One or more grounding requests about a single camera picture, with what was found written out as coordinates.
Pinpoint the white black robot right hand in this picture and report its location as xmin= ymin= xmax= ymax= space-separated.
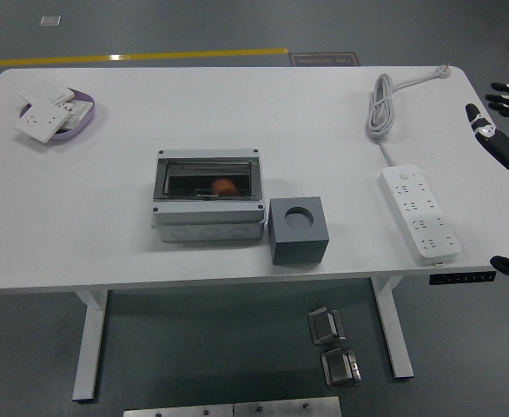
xmin=465 ymin=81 xmax=509 ymax=209

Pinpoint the orange cylinder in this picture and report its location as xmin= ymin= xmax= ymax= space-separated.
xmin=209 ymin=177 xmax=237 ymax=196

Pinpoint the grey box with clear flap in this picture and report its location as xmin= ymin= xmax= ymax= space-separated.
xmin=151 ymin=149 xmax=268 ymax=243

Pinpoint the grey cube with round hole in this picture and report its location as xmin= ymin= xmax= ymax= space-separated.
xmin=268 ymin=196 xmax=329 ymax=266

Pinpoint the white power strip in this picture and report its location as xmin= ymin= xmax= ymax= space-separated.
xmin=378 ymin=163 xmax=462 ymax=267

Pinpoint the black table control panel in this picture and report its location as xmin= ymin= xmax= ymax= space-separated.
xmin=429 ymin=271 xmax=498 ymax=286

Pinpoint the dark floor sign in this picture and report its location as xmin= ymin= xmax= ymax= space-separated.
xmin=289 ymin=51 xmax=362 ymax=68

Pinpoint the metal clamp block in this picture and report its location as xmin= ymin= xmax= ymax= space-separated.
xmin=307 ymin=306 xmax=347 ymax=346
xmin=320 ymin=347 xmax=363 ymax=388

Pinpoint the metal plate with screws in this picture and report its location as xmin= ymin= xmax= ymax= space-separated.
xmin=232 ymin=395 xmax=342 ymax=417
xmin=122 ymin=402 xmax=235 ymax=417

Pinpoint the yellow floor tape line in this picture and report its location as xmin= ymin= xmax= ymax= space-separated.
xmin=0 ymin=47 xmax=289 ymax=69

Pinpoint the purple oval tray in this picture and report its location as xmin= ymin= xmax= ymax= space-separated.
xmin=18 ymin=89 xmax=98 ymax=141

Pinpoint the white printed card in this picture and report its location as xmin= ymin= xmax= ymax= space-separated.
xmin=61 ymin=98 xmax=95 ymax=131

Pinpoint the white power cord with plug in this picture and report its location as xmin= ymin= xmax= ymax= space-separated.
xmin=365 ymin=64 xmax=453 ymax=169

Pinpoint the white wall switch panel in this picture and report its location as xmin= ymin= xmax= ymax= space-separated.
xmin=18 ymin=83 xmax=76 ymax=105

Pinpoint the white wall socket panel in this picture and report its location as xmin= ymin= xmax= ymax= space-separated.
xmin=13 ymin=98 xmax=74 ymax=143

